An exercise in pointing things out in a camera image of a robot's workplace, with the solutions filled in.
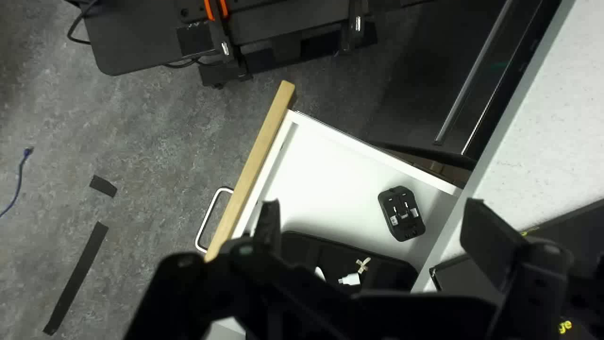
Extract short black tape strip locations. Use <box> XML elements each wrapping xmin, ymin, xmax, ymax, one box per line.
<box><xmin>88</xmin><ymin>174</ymin><xmax>120</xmax><ymax>200</ymax></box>

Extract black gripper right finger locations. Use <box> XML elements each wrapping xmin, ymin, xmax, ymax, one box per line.
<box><xmin>460</xmin><ymin>197</ymin><xmax>533</xmax><ymax>280</ymax></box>

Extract blue cable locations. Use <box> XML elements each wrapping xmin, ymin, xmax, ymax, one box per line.
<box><xmin>0</xmin><ymin>146</ymin><xmax>37</xmax><ymax>219</ymax></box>

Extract white drawer with wooden front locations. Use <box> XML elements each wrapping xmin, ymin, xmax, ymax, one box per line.
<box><xmin>205</xmin><ymin>79</ymin><xmax>465</xmax><ymax>295</ymax></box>

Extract black flat panel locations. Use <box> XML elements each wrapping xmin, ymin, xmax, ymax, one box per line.
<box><xmin>429</xmin><ymin>198</ymin><xmax>604</xmax><ymax>300</ymax></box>

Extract silver drawer handle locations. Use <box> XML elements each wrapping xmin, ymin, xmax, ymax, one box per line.
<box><xmin>193</xmin><ymin>185</ymin><xmax>237</xmax><ymax>253</ymax></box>

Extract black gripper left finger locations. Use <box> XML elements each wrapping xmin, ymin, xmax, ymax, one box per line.
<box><xmin>254</xmin><ymin>198</ymin><xmax>284</xmax><ymax>253</ymax></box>

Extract black equipment cart base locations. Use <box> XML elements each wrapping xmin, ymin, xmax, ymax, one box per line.
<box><xmin>84</xmin><ymin>0</ymin><xmax>405</xmax><ymax>89</ymax></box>

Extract white cabinet countertop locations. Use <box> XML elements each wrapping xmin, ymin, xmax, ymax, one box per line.
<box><xmin>412</xmin><ymin>0</ymin><xmax>604</xmax><ymax>295</ymax></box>

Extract dark metal rail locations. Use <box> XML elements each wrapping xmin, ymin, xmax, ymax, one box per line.
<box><xmin>433</xmin><ymin>0</ymin><xmax>565</xmax><ymax>161</ymax></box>

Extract black pouch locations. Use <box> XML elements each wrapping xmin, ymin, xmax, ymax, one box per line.
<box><xmin>280</xmin><ymin>231</ymin><xmax>420</xmax><ymax>295</ymax></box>

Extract orange cable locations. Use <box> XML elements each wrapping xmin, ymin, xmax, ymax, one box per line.
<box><xmin>203</xmin><ymin>0</ymin><xmax>233</xmax><ymax>25</ymax></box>

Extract long black tape strip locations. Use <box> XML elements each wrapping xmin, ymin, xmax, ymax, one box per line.
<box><xmin>42</xmin><ymin>221</ymin><xmax>112</xmax><ymax>338</ymax></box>

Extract black cable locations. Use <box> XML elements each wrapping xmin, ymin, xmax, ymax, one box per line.
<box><xmin>65</xmin><ymin>0</ymin><xmax>105</xmax><ymax>47</ymax></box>

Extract black power adapter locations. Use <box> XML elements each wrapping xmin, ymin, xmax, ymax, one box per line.
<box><xmin>376</xmin><ymin>183</ymin><xmax>429</xmax><ymax>244</ymax></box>

